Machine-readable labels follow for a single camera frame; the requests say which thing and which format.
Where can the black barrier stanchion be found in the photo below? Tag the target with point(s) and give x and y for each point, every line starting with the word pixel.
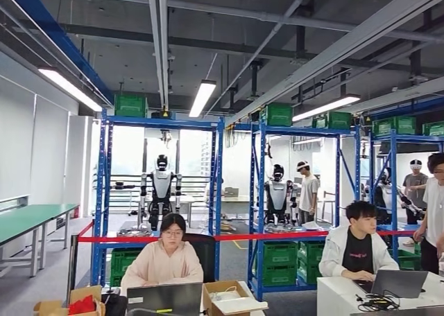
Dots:
pixel 72 268

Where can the black and white humanoid robot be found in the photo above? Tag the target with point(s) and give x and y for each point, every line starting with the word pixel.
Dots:
pixel 385 199
pixel 161 185
pixel 277 194

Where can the black office chair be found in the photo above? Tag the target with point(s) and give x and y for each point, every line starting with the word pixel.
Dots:
pixel 206 259

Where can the red cloth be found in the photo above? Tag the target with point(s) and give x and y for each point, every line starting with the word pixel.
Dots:
pixel 81 305

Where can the white VR headset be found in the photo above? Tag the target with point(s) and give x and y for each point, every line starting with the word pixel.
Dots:
pixel 416 164
pixel 303 166

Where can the white table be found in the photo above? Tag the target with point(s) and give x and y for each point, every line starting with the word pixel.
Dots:
pixel 333 300

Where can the green top workbench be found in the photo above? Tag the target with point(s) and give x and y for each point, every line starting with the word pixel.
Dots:
pixel 20 222

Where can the grey laptop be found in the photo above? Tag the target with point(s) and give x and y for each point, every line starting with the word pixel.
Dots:
pixel 399 284
pixel 163 300

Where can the person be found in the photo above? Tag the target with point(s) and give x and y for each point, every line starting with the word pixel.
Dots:
pixel 163 263
pixel 333 254
pixel 435 213
pixel 309 192
pixel 414 190

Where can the round grey metal part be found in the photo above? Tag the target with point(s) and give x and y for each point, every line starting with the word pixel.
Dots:
pixel 277 229
pixel 135 232

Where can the open cardboard box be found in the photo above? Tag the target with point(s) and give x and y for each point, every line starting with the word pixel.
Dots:
pixel 48 308
pixel 87 291
pixel 208 307

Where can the green plastic crate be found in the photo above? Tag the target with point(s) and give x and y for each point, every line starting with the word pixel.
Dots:
pixel 319 123
pixel 123 265
pixel 281 276
pixel 383 126
pixel 309 252
pixel 409 261
pixel 306 273
pixel 340 121
pixel 131 106
pixel 281 254
pixel 433 129
pixel 405 125
pixel 277 115

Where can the black bag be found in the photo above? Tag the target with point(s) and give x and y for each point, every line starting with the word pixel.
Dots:
pixel 114 307

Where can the red floor box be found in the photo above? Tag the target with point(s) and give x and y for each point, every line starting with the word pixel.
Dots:
pixel 76 212

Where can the white foam sheet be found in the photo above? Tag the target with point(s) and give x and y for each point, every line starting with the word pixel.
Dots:
pixel 249 304

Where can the red barrier belt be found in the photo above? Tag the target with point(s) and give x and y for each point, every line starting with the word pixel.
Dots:
pixel 242 236

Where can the long white ceiling lamp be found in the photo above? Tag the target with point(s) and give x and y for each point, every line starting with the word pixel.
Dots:
pixel 202 98
pixel 326 107
pixel 69 89

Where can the grey roller blind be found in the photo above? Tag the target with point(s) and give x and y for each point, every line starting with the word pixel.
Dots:
pixel 48 153
pixel 15 139

